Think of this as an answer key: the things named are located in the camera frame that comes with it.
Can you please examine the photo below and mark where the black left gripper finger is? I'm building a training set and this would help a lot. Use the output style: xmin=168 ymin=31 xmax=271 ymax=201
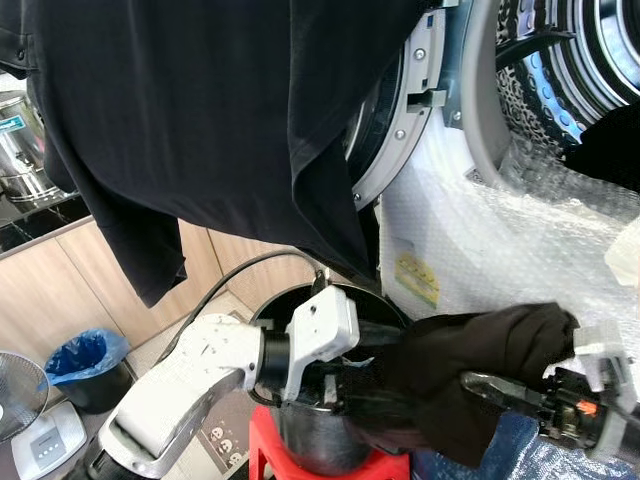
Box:
xmin=351 ymin=321 xmax=408 ymax=350

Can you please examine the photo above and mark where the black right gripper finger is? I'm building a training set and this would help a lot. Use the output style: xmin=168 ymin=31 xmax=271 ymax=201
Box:
xmin=461 ymin=371 xmax=552 ymax=417

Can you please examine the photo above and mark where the dark brown garment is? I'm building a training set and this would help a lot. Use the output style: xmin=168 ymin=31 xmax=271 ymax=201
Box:
xmin=344 ymin=301 xmax=582 ymax=470

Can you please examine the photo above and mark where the bubble-wrapped white washing machine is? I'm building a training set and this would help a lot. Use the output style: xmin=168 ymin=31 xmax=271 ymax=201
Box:
xmin=378 ymin=0 xmax=640 ymax=401

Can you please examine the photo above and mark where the dark blue cloth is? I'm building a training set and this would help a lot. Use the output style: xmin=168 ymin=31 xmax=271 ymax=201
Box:
xmin=409 ymin=409 xmax=601 ymax=480

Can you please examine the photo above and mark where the yellow washer sticker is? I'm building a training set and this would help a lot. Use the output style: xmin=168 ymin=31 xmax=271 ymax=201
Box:
xmin=394 ymin=249 xmax=442 ymax=309

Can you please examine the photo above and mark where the black plastic bucket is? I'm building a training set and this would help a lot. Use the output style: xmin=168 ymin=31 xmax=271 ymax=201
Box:
xmin=249 ymin=282 xmax=412 ymax=477

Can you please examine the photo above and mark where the red plastic stool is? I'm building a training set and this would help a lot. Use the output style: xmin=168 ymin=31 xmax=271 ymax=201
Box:
xmin=247 ymin=404 xmax=412 ymax=480

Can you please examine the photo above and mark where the grey printed floor mat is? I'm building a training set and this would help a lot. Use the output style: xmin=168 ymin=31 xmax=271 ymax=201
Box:
xmin=130 ymin=309 xmax=273 ymax=480

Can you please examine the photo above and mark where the white tape piece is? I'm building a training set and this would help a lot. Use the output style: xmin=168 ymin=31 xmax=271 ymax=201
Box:
xmin=604 ymin=217 xmax=640 ymax=290

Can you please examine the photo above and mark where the grey washer door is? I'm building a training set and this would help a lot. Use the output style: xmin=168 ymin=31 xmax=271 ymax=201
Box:
xmin=344 ymin=4 xmax=452 ymax=212

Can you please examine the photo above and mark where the black garment in drum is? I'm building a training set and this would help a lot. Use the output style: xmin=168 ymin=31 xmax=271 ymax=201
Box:
xmin=574 ymin=98 xmax=640 ymax=198

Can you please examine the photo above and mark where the black bin with blue bag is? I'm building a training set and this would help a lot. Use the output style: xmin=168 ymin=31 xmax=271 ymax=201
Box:
xmin=44 ymin=327 xmax=135 ymax=415

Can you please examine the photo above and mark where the leopard print cloth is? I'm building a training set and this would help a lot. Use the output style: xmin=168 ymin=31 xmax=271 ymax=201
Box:
xmin=494 ymin=0 xmax=583 ymax=153

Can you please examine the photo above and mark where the black hanging shirt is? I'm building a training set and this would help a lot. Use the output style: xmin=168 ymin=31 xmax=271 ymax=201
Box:
xmin=0 ymin=0 xmax=443 ymax=309

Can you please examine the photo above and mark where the light wooden cabinet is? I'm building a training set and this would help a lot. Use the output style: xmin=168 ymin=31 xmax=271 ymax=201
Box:
xmin=0 ymin=219 xmax=333 ymax=372

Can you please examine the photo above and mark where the grey floor fan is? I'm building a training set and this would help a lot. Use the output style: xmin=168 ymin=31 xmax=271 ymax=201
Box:
xmin=0 ymin=349 xmax=50 ymax=442

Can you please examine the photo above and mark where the black countertop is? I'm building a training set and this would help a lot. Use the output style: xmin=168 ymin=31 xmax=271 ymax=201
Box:
xmin=0 ymin=194 xmax=93 ymax=252

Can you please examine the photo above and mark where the stainless steel pot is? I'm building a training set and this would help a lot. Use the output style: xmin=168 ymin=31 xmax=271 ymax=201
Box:
xmin=0 ymin=89 xmax=73 ymax=207

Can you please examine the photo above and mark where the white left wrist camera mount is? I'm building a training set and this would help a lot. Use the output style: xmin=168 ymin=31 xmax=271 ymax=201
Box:
xmin=284 ymin=286 xmax=362 ymax=404

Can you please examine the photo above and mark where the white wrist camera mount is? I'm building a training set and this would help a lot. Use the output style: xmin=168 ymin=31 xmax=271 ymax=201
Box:
xmin=572 ymin=319 xmax=639 ymax=462
xmin=284 ymin=286 xmax=362 ymax=404

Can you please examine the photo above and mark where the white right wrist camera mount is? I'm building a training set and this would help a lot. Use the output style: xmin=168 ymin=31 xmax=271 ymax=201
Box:
xmin=572 ymin=319 xmax=639 ymax=462

